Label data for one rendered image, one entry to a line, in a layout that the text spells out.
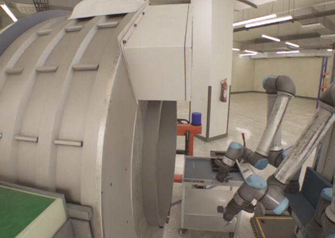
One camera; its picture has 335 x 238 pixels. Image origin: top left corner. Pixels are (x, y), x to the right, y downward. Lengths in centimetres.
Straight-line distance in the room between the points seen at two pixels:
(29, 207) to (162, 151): 115
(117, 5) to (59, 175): 53
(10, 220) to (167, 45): 43
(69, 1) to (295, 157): 585
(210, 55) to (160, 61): 359
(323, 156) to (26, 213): 151
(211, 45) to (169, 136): 294
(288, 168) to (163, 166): 83
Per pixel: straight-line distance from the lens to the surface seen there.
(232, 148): 134
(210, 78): 400
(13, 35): 80
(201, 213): 187
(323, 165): 154
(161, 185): 133
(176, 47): 42
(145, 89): 50
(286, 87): 134
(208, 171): 178
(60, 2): 593
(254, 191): 96
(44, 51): 59
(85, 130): 39
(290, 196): 158
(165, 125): 140
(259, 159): 132
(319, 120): 99
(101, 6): 69
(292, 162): 104
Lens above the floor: 156
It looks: 12 degrees down
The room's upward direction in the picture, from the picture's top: straight up
